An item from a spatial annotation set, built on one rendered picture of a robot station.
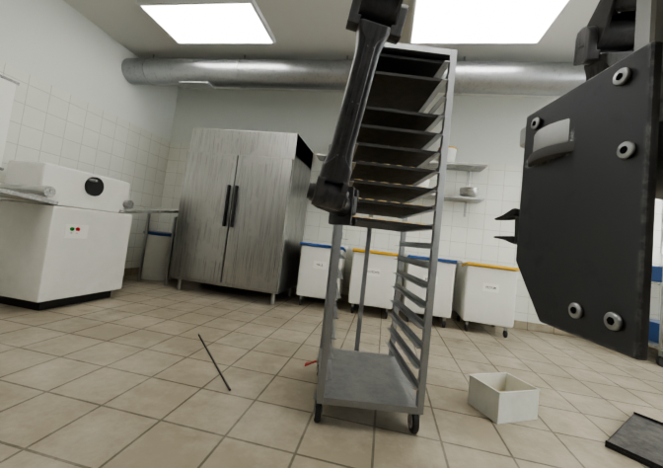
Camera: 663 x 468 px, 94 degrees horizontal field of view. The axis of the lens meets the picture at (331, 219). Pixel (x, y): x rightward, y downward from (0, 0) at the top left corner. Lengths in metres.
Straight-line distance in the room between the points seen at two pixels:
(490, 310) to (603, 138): 3.70
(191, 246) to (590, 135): 4.04
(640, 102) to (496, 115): 4.68
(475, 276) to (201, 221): 3.25
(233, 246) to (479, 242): 3.13
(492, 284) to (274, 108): 3.81
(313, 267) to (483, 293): 1.94
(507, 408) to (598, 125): 1.94
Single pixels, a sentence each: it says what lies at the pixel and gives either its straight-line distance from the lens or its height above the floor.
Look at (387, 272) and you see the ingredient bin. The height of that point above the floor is 0.54.
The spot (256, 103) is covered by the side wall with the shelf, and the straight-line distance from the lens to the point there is 5.23.
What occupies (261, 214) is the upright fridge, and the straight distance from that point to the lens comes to 3.73.
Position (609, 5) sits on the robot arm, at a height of 1.34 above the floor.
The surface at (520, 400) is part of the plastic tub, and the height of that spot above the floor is 0.11.
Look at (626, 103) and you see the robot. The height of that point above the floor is 0.94.
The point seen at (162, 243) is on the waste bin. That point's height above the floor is 0.52.
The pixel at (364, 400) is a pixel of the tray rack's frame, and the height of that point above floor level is 0.15.
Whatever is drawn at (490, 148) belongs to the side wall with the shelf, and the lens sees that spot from 4.74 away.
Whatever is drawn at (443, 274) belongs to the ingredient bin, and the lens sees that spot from 3.75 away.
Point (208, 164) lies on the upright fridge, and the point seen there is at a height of 1.58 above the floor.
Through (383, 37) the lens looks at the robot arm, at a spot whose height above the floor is 1.25.
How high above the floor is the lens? 0.85
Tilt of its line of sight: 4 degrees up
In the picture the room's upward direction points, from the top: 7 degrees clockwise
